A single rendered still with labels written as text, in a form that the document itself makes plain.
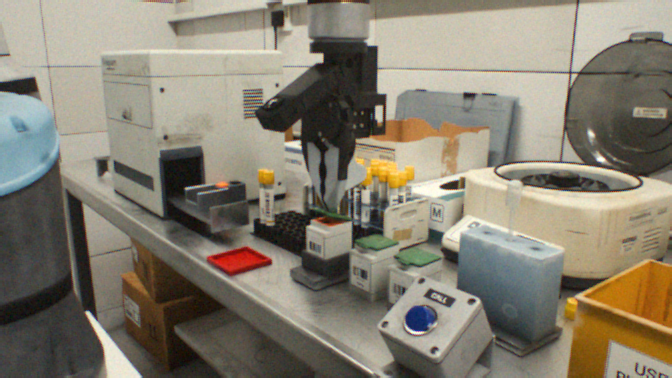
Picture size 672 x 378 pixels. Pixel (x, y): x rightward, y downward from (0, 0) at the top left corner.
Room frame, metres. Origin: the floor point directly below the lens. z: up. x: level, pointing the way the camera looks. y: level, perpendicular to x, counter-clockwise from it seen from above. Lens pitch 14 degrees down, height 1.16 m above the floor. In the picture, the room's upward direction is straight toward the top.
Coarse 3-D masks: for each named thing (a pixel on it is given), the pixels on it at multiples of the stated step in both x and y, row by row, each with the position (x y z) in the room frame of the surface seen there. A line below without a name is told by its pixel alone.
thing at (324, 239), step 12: (312, 228) 0.63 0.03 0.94; (324, 228) 0.62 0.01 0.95; (336, 228) 0.62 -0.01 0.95; (348, 228) 0.64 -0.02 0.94; (312, 240) 0.63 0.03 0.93; (324, 240) 0.61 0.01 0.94; (336, 240) 0.62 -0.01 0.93; (348, 240) 0.64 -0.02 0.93; (312, 252) 0.63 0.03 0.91; (324, 252) 0.61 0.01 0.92; (336, 252) 0.62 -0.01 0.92
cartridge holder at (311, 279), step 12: (348, 252) 0.63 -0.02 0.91; (312, 264) 0.62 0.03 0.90; (324, 264) 0.60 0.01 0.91; (336, 264) 0.62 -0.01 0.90; (348, 264) 0.63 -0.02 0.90; (300, 276) 0.61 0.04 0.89; (312, 276) 0.61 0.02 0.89; (324, 276) 0.60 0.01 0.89; (336, 276) 0.61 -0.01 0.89; (348, 276) 0.63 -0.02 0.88; (312, 288) 0.60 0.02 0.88
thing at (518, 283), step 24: (480, 240) 0.51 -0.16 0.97; (504, 240) 0.50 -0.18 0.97; (528, 240) 0.50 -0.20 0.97; (480, 264) 0.51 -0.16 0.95; (504, 264) 0.48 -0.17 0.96; (528, 264) 0.46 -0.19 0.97; (552, 264) 0.46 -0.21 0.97; (456, 288) 0.53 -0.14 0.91; (480, 288) 0.50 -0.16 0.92; (504, 288) 0.48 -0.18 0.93; (528, 288) 0.46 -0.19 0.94; (552, 288) 0.46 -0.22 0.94; (504, 312) 0.48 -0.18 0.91; (528, 312) 0.46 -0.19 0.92; (552, 312) 0.47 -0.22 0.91; (504, 336) 0.47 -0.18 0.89; (528, 336) 0.45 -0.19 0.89; (552, 336) 0.47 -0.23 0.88
